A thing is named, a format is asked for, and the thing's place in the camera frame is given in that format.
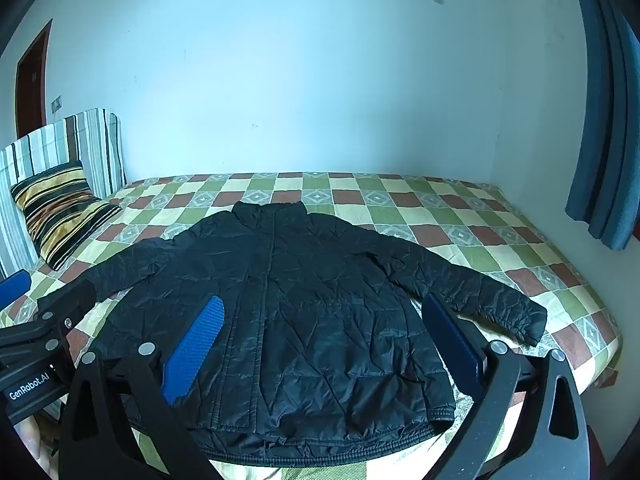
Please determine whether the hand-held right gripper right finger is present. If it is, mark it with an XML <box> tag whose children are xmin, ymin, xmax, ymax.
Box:
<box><xmin>422</xmin><ymin>292</ymin><xmax>593</xmax><ymax>480</ymax></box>

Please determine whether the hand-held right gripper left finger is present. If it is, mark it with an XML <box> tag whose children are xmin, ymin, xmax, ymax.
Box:
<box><xmin>60</xmin><ymin>295</ymin><xmax>226</xmax><ymax>480</ymax></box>

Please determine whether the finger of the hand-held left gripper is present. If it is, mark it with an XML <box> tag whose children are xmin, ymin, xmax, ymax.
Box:
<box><xmin>37</xmin><ymin>279</ymin><xmax>97</xmax><ymax>335</ymax></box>
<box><xmin>0</xmin><ymin>269</ymin><xmax>32</xmax><ymax>312</ymax></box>

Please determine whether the black quilted jacket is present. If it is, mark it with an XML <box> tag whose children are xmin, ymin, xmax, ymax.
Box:
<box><xmin>75</xmin><ymin>201</ymin><xmax>548</xmax><ymax>463</ymax></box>

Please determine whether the striped yellow black pillow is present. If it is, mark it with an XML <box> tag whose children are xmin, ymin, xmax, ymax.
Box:
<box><xmin>10</xmin><ymin>160</ymin><xmax>123</xmax><ymax>272</ymax></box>

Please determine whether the checkered bedspread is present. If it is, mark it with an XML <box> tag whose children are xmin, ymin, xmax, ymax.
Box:
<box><xmin>0</xmin><ymin>172</ymin><xmax>626</xmax><ymax>480</ymax></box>

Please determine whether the striped padded headboard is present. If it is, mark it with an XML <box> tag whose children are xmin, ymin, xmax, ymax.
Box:
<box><xmin>0</xmin><ymin>108</ymin><xmax>127</xmax><ymax>281</ymax></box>

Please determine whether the brown wooden door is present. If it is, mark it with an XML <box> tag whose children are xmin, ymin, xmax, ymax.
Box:
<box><xmin>15</xmin><ymin>19</ymin><xmax>53</xmax><ymax>140</ymax></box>

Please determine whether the blue curtain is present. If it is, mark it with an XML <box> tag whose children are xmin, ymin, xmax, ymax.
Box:
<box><xmin>565</xmin><ymin>0</ymin><xmax>640</xmax><ymax>252</ymax></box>

